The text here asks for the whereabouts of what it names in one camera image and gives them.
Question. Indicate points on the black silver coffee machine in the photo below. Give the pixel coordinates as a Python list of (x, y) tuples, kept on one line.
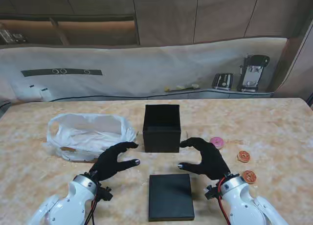
[(253, 73)]

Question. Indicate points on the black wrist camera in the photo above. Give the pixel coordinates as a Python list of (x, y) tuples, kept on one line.
[(105, 194), (211, 192)]

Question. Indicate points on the grey counter ledge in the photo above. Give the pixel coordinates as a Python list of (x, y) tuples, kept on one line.
[(207, 94)]

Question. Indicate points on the orange frosted mini donut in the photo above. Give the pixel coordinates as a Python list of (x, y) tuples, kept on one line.
[(243, 156), (249, 177)]

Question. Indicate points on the yellow fruit pieces on board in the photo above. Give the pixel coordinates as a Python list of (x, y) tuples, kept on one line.
[(182, 88)]

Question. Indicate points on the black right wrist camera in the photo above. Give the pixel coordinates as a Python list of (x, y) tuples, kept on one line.
[(211, 192)]

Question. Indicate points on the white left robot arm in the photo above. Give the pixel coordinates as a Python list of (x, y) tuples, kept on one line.
[(71, 203)]

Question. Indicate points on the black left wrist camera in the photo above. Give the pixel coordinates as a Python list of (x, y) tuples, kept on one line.
[(105, 194)]

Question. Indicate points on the black device on shelf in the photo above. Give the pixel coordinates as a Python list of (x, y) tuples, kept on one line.
[(19, 38)]

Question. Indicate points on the black gift box lid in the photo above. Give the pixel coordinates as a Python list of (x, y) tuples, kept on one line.
[(171, 198)]

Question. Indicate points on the black open gift box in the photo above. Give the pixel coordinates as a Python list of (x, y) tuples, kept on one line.
[(161, 141)]

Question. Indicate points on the black toaster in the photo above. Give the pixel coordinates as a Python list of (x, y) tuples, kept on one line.
[(222, 81)]

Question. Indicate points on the wooden wall shelf niche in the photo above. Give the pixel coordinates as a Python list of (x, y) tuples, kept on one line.
[(97, 31)]

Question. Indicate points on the dark strip with white rings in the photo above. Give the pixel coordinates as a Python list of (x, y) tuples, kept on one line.
[(36, 73)]

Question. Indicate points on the white protective cloth cover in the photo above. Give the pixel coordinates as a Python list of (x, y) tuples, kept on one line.
[(146, 68)]

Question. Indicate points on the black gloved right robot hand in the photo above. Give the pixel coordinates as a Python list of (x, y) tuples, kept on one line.
[(211, 164)]

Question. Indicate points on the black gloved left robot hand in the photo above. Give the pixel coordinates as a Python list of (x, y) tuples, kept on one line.
[(107, 164)]

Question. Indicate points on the white printed plastic bag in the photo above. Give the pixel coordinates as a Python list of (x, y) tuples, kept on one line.
[(85, 134)]

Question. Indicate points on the pink frosted mini donut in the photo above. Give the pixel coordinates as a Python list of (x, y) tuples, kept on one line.
[(218, 141)]

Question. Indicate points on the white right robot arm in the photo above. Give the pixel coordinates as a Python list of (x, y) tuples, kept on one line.
[(244, 203)]

